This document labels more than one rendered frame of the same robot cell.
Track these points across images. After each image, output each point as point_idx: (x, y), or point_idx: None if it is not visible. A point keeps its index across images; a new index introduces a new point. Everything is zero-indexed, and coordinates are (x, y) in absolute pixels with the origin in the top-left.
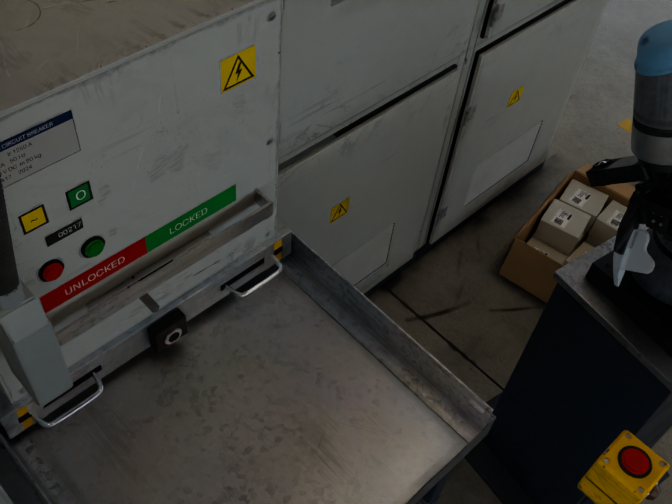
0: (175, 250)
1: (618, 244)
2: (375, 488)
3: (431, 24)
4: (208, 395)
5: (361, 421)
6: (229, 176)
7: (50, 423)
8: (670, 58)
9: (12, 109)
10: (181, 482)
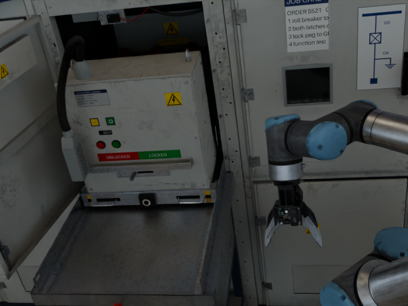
0: None
1: (267, 222)
2: (147, 283)
3: None
4: (141, 228)
5: (170, 264)
6: (176, 144)
7: (91, 204)
8: (265, 123)
9: (87, 82)
10: (105, 244)
